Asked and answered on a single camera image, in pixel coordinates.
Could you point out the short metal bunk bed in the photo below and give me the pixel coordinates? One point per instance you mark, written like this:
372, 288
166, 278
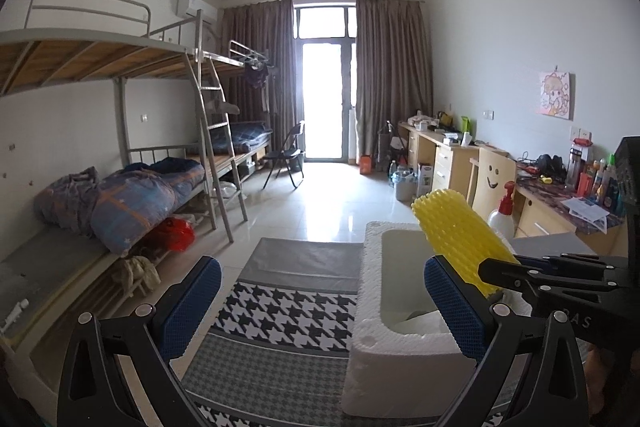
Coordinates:
245, 57

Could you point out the green paper bag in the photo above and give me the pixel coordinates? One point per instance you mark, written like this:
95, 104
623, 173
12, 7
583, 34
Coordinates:
466, 126

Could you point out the pale yellow cloth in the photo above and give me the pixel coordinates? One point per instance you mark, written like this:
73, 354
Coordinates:
135, 274

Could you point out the green white carton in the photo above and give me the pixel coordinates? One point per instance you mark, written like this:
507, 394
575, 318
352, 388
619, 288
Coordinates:
425, 181

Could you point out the yellow black bag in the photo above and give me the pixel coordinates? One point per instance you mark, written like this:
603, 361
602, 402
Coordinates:
444, 118

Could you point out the white tissue paper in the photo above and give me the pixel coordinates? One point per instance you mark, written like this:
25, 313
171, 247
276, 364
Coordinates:
422, 323

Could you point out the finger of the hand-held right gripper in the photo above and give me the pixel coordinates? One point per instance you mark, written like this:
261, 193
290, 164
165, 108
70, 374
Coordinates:
510, 277
575, 261

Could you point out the narrow brown curtain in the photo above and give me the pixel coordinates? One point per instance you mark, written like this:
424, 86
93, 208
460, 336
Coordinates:
262, 72

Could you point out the houndstooth grey tablecloth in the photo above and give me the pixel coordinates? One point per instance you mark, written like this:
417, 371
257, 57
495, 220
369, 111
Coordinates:
280, 307

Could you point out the black headphones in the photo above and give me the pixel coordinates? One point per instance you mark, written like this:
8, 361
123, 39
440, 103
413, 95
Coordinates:
550, 164

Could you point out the orange box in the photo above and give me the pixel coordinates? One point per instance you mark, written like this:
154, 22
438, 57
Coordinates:
365, 163

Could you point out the blue orange plaid quilt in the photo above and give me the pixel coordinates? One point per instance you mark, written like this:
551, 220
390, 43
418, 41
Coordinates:
140, 202

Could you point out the wooden smiley face chair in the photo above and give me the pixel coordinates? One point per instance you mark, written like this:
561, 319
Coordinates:
492, 179

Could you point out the metal bunk ladder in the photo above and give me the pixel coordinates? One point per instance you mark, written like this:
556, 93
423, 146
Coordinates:
215, 147

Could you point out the red plastic bag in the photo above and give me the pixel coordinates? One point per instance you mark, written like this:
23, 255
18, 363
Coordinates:
172, 234

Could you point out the dark blue plaid bedding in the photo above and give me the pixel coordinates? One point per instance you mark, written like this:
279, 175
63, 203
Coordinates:
245, 137

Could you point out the cluster of desk bottles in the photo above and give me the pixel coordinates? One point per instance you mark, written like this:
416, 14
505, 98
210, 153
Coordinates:
595, 179

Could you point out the printed paper sheets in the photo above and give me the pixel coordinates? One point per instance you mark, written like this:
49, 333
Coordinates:
585, 212

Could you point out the white plastic bucket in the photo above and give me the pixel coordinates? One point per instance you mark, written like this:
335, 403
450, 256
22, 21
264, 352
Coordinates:
405, 187

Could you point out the dark hanging clothes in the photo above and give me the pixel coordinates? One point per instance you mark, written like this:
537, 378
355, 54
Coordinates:
257, 79

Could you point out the white pump bottle red top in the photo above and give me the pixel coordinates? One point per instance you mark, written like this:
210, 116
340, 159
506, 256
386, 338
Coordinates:
500, 219

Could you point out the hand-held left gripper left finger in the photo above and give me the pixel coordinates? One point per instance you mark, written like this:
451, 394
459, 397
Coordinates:
192, 307

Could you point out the grey patterned blanket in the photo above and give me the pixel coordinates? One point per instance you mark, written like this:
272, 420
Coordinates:
67, 202

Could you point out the wooden desk with drawers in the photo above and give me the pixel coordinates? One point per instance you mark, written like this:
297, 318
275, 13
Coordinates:
445, 162

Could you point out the red white wall socket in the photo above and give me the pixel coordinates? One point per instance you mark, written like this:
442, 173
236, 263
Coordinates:
581, 137

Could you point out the wide brown curtain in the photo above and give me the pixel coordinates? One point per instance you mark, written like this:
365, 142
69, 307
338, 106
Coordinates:
395, 72

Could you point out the white foam box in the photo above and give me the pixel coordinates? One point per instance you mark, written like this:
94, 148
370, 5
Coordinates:
380, 357

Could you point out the yellow foam net sleeve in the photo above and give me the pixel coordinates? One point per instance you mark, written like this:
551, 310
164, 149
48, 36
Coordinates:
460, 237

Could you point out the pink cartoon wall picture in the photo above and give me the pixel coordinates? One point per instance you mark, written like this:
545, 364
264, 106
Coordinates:
556, 93

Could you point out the white air conditioner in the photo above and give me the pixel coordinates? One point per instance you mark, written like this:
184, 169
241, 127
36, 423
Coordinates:
196, 6

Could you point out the black folding chair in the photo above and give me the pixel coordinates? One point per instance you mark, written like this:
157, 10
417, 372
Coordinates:
285, 154

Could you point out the person's right hand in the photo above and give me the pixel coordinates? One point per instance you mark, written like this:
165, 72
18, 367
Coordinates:
602, 367

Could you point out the glass balcony door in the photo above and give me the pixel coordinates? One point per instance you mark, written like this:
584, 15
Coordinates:
322, 102

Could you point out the long metal bunk bed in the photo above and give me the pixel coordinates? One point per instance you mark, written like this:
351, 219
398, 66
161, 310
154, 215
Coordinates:
90, 57

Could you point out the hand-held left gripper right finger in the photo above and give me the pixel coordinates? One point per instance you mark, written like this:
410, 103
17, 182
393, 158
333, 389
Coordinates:
450, 307

